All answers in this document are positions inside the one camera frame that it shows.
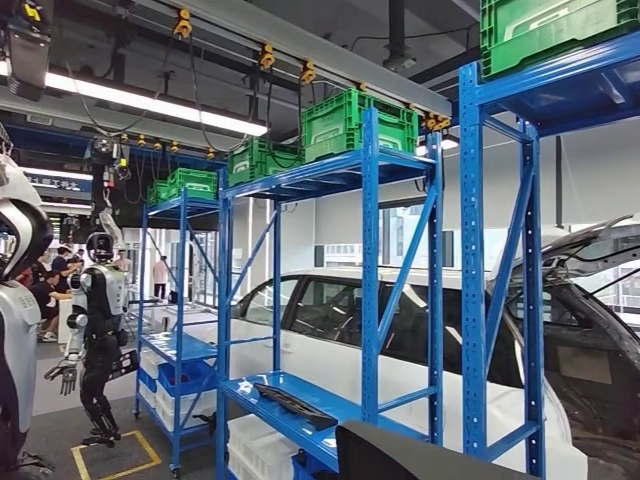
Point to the person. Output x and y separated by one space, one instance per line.
160 275
45 298

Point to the grey hoist box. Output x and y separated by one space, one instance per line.
27 60

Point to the white car with open tailgate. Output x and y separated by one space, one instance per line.
324 364

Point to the silver black humanoid robot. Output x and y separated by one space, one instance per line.
103 298

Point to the long ceiling lamp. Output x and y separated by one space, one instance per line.
150 102
447 142

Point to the green plastic crate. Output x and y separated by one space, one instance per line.
155 193
540 33
340 126
250 162
192 184

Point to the blue sign with white text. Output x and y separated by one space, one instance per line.
57 184

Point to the grey ceiling rail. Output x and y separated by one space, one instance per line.
300 36

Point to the blue plastic bin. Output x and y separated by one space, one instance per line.
185 378

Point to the white plastic bin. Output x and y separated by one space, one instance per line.
150 363
185 407
260 450

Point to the black ceiling pipe mount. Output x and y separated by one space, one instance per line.
397 40

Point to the white humanoid robot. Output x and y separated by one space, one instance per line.
17 331

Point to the black hoist unit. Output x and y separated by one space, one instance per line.
107 156

